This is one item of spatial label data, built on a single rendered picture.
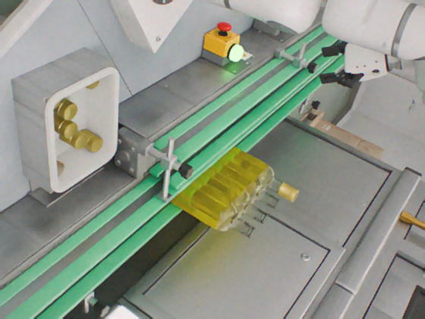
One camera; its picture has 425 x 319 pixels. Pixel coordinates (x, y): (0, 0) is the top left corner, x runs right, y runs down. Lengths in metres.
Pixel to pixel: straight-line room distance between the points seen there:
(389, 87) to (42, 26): 6.79
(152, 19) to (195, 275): 0.58
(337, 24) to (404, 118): 6.79
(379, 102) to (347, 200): 6.12
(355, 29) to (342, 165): 0.88
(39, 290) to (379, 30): 0.71
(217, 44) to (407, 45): 0.65
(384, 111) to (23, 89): 6.98
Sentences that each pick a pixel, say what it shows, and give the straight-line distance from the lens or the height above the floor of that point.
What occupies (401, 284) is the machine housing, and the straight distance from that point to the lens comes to 1.41.
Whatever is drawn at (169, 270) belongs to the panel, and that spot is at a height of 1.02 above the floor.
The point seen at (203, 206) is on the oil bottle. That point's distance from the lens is 1.13.
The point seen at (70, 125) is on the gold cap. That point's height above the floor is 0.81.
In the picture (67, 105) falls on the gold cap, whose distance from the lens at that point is 0.95.
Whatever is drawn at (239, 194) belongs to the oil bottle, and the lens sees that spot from 1.17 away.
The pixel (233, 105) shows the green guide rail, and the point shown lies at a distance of 1.26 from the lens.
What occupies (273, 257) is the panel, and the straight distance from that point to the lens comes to 1.27.
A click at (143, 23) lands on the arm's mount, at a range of 1.02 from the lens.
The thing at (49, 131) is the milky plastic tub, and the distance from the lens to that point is 0.90.
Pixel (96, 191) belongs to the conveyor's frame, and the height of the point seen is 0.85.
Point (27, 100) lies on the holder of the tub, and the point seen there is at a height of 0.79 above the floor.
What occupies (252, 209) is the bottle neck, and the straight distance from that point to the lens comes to 1.17.
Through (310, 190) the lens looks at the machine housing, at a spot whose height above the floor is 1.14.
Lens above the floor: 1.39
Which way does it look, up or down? 21 degrees down
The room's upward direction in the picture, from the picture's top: 119 degrees clockwise
